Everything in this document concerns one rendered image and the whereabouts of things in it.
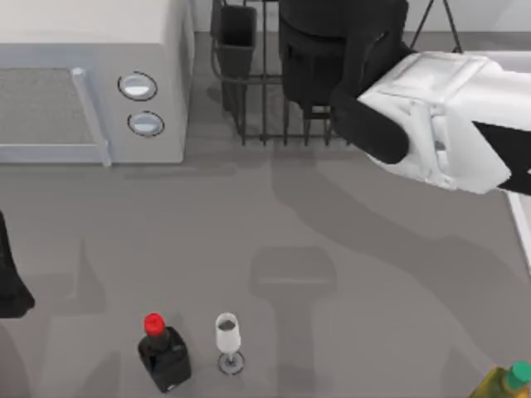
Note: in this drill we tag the white wine glass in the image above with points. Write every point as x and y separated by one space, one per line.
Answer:
227 336

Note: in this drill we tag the round grey microwave knob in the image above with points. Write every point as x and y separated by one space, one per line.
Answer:
137 86
145 123

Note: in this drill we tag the black cutlery holder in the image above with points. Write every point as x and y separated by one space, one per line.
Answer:
236 37

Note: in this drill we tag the black bottle with red cap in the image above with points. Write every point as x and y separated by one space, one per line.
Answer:
166 360

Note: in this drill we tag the pale microwave oven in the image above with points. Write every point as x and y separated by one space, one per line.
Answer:
83 41

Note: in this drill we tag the grey microwave door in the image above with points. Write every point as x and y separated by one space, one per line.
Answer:
37 108

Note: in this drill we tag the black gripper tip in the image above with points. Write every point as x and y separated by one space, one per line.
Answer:
10 282

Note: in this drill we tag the yellow bottle with green cap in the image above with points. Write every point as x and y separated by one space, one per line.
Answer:
502 383

